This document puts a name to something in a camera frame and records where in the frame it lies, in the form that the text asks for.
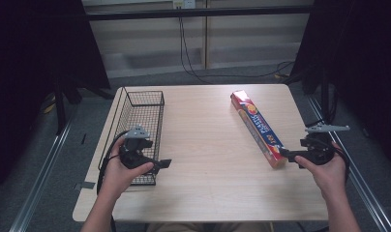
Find black horizontal bar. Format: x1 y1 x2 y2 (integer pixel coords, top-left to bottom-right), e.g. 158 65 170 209
85 5 315 22

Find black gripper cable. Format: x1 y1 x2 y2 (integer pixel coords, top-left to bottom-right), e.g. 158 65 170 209
334 146 351 187
96 130 131 232

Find grey tape piece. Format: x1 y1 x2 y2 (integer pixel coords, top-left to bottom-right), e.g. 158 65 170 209
73 181 97 191

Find black wire basket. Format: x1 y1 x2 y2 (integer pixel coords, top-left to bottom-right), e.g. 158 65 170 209
98 86 165 187

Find red and blue wrap box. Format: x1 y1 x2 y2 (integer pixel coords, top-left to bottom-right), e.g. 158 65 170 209
229 89 288 169

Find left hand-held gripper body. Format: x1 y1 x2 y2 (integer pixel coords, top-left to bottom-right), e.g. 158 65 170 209
118 125 155 170

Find black wall cable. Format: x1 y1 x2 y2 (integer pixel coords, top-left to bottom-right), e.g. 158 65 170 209
178 15 296 85

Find person's right hand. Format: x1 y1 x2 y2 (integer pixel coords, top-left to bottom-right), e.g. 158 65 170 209
294 142 348 198

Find black metal stand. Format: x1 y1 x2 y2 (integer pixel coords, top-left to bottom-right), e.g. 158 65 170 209
304 72 339 129
52 75 75 136

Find wooden wall post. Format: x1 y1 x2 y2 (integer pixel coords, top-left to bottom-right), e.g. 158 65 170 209
200 0 213 71

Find dark curtain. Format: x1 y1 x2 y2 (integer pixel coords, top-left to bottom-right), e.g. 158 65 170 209
0 0 112 198
289 0 391 170

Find white wall outlet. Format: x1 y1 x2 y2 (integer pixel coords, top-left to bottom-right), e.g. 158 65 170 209
171 0 196 10

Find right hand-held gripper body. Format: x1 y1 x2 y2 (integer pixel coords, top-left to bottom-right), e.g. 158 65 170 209
299 123 351 167

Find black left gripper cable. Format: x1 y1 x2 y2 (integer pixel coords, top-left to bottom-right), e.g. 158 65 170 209
96 130 131 232

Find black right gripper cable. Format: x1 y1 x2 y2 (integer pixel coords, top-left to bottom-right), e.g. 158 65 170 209
334 146 351 187

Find person's left hand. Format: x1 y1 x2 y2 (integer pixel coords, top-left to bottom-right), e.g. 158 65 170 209
100 148 155 201

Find metal floor rail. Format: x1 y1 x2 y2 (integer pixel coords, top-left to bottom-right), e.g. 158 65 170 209
308 95 391 232
8 110 75 232

